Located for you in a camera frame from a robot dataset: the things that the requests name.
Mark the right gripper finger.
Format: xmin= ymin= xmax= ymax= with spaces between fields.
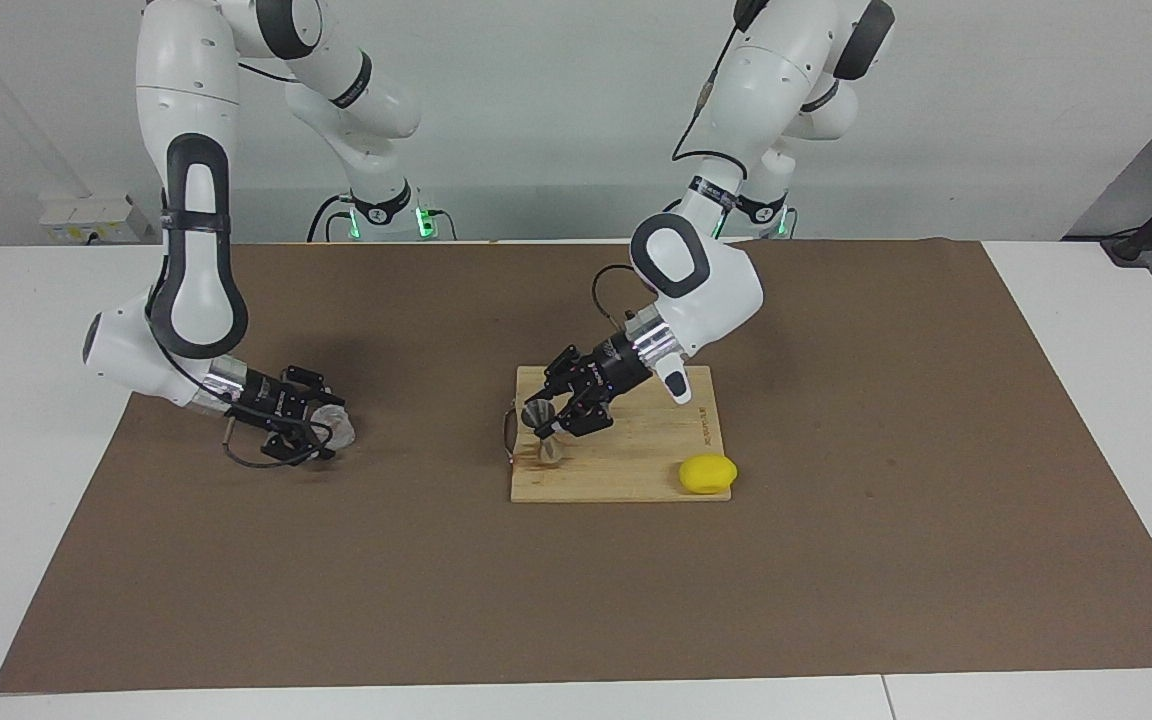
xmin=261 ymin=425 xmax=335 ymax=467
xmin=281 ymin=366 xmax=345 ymax=407

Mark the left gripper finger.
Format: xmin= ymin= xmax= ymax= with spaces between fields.
xmin=536 ymin=395 xmax=617 ymax=439
xmin=539 ymin=345 xmax=587 ymax=401

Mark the steel double jigger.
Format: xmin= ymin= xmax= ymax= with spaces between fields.
xmin=521 ymin=400 xmax=567 ymax=467

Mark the clear plastic cup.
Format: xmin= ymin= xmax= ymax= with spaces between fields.
xmin=306 ymin=402 xmax=357 ymax=449

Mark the wooden cutting board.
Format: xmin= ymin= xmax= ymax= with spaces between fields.
xmin=509 ymin=365 xmax=734 ymax=504

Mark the yellow lemon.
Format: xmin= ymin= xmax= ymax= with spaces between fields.
xmin=678 ymin=454 xmax=739 ymax=497

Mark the brown paper table mat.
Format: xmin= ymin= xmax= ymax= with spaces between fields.
xmin=0 ymin=238 xmax=1152 ymax=694

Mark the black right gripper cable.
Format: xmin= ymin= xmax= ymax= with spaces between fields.
xmin=221 ymin=415 xmax=337 ymax=471

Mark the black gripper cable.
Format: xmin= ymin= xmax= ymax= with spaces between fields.
xmin=221 ymin=415 xmax=337 ymax=471
xmin=591 ymin=25 xmax=742 ymax=326

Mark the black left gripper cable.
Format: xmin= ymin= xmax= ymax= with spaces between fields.
xmin=591 ymin=25 xmax=742 ymax=326

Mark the black right base cable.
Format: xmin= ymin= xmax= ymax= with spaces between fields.
xmin=307 ymin=195 xmax=352 ymax=243

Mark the white wall power strip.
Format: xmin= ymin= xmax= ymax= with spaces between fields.
xmin=39 ymin=193 xmax=152 ymax=244

